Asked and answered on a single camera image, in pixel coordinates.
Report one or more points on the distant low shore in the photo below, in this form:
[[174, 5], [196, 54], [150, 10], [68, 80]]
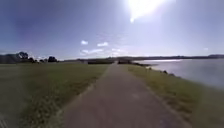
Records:
[[180, 57]]

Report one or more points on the row of dark trees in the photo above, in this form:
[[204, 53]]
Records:
[[13, 58]]

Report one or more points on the calm grey water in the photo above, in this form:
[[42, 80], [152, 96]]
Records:
[[200, 70]]

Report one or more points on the grey gravel path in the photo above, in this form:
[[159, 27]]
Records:
[[120, 100]]

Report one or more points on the rocky shore edge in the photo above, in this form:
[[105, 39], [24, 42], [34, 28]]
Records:
[[164, 71]]

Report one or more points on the wide green grass field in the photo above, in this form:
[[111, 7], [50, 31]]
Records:
[[43, 86]]

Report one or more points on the dark low bush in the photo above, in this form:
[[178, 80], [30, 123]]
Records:
[[124, 61], [100, 61]]

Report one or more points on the narrow grass verge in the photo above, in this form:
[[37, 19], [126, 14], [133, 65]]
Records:
[[180, 96]]

